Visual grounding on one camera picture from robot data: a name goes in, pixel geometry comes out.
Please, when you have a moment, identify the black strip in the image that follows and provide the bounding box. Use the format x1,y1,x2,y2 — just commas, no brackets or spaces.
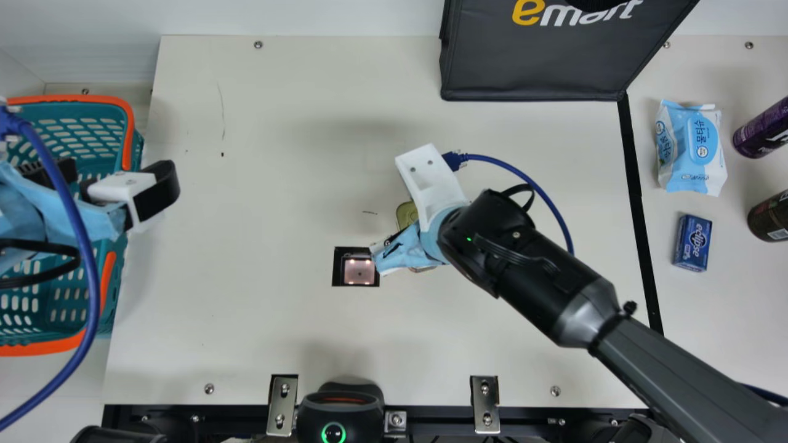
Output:
617,91,665,337

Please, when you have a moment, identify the gold rectangular tin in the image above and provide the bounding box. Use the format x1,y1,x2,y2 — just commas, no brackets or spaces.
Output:
395,201,420,232

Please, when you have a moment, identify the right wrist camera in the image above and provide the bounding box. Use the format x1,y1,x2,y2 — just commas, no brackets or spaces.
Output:
394,143,470,233

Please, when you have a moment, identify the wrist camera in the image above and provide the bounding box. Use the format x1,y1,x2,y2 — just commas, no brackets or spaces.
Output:
86,159,181,234
394,143,470,233

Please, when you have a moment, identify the purple can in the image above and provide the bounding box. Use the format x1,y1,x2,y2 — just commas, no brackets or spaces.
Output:
732,95,788,160

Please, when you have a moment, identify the black device with green light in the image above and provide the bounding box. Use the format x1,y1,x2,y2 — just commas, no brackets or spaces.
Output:
296,381,386,443

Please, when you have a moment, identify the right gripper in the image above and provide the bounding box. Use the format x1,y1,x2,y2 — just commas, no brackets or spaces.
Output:
371,220,451,276

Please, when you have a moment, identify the small blue gum box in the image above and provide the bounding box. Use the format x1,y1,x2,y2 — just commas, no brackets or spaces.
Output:
672,214,714,273

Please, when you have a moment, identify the dark grey bag with straps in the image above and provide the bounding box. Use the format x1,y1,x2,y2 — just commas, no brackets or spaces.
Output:
439,0,701,103

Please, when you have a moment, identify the teal shopping basket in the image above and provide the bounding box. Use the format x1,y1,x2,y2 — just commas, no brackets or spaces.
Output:
0,94,146,358

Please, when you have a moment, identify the small square scanner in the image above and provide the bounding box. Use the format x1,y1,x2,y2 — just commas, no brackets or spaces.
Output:
332,246,380,288

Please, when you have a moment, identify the blue cable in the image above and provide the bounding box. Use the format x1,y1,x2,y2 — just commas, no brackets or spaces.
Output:
739,383,788,408
0,102,102,433
442,150,576,257

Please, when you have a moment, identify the dark coffee bottle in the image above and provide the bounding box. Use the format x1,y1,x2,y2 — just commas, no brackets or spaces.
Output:
747,189,788,243

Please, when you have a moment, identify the black cable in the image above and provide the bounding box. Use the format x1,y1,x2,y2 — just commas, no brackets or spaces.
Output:
0,237,82,290

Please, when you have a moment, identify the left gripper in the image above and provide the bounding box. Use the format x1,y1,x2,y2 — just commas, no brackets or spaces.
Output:
0,161,127,275

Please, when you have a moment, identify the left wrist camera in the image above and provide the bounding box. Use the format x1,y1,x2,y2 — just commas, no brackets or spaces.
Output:
86,159,181,234

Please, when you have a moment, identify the blue white wet wipes pack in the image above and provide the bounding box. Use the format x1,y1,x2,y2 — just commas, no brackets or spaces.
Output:
654,99,729,198

